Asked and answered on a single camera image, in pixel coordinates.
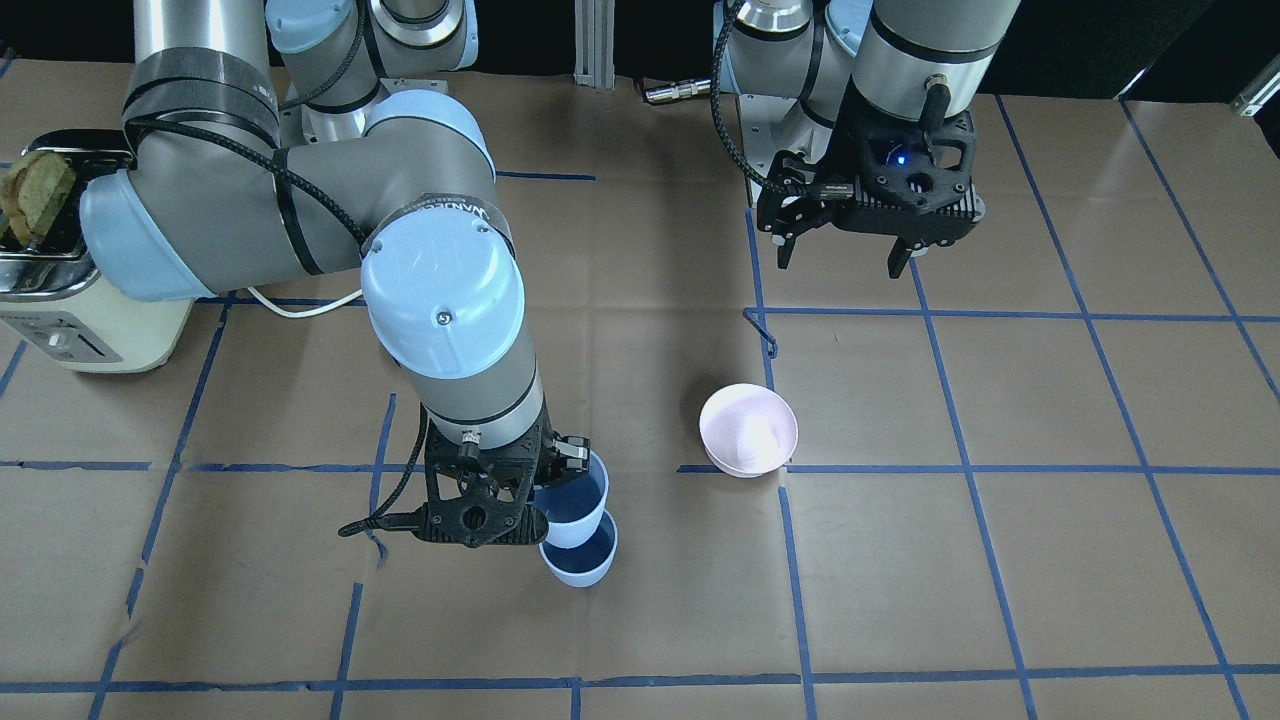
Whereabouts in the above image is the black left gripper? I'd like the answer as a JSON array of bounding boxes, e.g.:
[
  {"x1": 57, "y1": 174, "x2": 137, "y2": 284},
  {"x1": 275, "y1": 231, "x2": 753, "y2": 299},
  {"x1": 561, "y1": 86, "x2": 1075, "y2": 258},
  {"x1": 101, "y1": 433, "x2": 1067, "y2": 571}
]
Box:
[{"x1": 756, "y1": 79, "x2": 986, "y2": 279}]

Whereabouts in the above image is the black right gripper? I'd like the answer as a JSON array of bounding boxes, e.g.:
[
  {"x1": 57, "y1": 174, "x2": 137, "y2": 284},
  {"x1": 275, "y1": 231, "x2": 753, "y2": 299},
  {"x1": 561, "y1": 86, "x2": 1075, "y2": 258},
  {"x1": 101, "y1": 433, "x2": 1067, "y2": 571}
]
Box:
[{"x1": 412, "y1": 410, "x2": 591, "y2": 548}]

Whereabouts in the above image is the blue plastic cup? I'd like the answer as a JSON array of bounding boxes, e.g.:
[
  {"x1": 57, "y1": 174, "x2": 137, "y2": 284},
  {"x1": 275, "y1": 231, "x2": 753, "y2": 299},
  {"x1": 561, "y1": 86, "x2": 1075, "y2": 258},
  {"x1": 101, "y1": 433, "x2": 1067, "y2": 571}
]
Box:
[
  {"x1": 539, "y1": 510, "x2": 620, "y2": 588},
  {"x1": 532, "y1": 451, "x2": 609, "y2": 550}
]

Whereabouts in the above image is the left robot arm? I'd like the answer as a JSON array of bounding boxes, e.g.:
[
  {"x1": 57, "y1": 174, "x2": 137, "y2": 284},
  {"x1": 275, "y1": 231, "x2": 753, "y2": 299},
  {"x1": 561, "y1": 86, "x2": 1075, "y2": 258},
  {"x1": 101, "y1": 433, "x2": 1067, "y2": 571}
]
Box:
[{"x1": 709, "y1": 1, "x2": 1019, "y2": 278}]

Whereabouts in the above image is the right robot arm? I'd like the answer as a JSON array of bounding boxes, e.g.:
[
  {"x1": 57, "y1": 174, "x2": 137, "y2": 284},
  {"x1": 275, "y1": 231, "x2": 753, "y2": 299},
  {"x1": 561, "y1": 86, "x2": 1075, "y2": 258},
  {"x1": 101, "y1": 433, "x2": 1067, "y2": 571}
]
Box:
[{"x1": 79, "y1": 1, "x2": 590, "y2": 548}]

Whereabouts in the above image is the white bowl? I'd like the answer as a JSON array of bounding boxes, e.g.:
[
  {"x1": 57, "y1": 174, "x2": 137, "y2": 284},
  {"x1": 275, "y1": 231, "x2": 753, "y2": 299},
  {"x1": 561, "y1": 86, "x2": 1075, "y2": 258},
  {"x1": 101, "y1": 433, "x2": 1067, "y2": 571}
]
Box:
[{"x1": 698, "y1": 383, "x2": 799, "y2": 478}]

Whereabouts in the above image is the cream toaster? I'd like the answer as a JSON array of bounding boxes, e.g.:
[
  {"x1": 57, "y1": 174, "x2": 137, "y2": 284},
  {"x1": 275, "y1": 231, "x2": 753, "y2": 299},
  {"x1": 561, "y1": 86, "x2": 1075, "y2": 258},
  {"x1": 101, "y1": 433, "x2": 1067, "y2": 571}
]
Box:
[{"x1": 1, "y1": 129, "x2": 193, "y2": 374}]

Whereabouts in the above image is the toast slice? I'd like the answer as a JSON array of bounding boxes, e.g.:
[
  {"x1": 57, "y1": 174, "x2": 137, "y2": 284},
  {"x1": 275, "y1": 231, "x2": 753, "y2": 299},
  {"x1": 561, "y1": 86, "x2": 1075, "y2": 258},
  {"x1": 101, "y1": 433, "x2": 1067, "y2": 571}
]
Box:
[{"x1": 1, "y1": 150, "x2": 76, "y2": 249}]

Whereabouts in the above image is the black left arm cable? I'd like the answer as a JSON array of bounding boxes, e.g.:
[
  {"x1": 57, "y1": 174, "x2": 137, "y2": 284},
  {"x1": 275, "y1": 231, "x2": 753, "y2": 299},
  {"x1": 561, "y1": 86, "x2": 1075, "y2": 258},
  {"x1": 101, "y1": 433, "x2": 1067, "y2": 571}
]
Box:
[{"x1": 708, "y1": 0, "x2": 801, "y2": 199}]

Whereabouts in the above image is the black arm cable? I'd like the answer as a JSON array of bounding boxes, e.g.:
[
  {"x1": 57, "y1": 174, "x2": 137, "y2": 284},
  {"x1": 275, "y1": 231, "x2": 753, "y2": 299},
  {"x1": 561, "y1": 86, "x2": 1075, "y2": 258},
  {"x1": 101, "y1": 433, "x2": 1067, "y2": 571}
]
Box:
[
  {"x1": 122, "y1": 0, "x2": 431, "y2": 539},
  {"x1": 708, "y1": 0, "x2": 801, "y2": 199}
]

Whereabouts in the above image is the white power cable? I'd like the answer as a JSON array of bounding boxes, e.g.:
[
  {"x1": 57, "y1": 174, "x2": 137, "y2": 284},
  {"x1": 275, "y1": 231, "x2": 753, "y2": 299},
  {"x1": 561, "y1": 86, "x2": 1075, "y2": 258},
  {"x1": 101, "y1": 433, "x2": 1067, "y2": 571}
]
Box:
[{"x1": 244, "y1": 286, "x2": 365, "y2": 320}]

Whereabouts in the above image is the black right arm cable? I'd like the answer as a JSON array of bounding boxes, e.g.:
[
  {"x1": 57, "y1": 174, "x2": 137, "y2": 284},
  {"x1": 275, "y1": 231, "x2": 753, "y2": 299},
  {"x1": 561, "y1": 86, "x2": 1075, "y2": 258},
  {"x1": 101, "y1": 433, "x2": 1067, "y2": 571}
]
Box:
[{"x1": 122, "y1": 0, "x2": 431, "y2": 539}]

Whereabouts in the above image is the aluminium frame post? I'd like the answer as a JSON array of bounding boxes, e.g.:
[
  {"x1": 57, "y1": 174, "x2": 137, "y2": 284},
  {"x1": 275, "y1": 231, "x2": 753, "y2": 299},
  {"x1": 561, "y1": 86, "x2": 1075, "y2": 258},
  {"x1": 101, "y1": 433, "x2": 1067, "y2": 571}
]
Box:
[{"x1": 572, "y1": 0, "x2": 616, "y2": 94}]

